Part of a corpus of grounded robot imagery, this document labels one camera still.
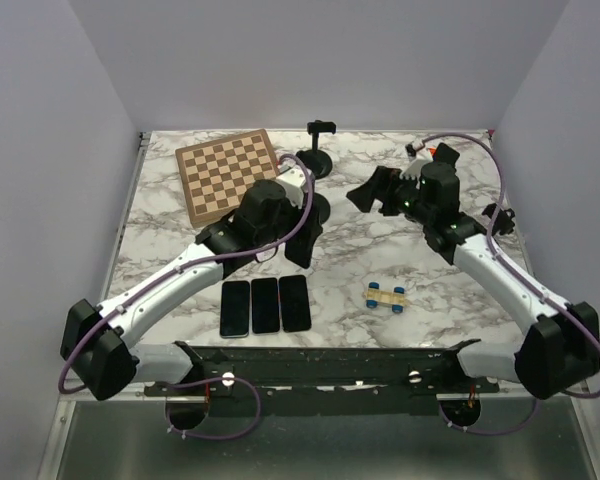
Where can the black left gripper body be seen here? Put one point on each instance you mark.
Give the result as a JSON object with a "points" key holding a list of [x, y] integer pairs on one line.
{"points": [[289, 216]]}

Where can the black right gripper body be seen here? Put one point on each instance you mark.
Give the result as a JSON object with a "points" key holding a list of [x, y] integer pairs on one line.
{"points": [[402, 196]]}

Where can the black edge phone stand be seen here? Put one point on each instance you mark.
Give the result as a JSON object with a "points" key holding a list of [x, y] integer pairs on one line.
{"points": [[320, 211]]}

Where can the black phone with silver edge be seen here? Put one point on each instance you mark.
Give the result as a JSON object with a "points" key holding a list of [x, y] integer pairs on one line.
{"points": [[265, 310]]}

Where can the black round-base pole phone stand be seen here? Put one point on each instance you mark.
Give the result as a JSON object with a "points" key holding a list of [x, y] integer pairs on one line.
{"points": [[315, 159]]}

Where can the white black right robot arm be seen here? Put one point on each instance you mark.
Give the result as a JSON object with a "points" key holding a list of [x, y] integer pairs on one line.
{"points": [[558, 349]]}

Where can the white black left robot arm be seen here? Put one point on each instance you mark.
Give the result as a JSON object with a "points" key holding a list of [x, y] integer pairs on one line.
{"points": [[100, 344]]}

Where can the black folding phone stand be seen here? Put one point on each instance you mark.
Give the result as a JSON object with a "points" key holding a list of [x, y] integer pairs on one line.
{"points": [[443, 153]]}

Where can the wooden toy car blue wheels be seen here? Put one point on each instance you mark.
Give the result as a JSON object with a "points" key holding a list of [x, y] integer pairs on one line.
{"points": [[375, 297]]}

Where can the wooden chessboard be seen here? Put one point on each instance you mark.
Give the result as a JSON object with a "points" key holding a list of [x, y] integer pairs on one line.
{"points": [[216, 174]]}

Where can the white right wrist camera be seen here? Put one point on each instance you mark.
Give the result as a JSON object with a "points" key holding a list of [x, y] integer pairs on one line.
{"points": [[415, 163]]}

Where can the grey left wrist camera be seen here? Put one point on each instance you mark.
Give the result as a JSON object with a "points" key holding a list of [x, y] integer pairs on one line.
{"points": [[295, 183]]}

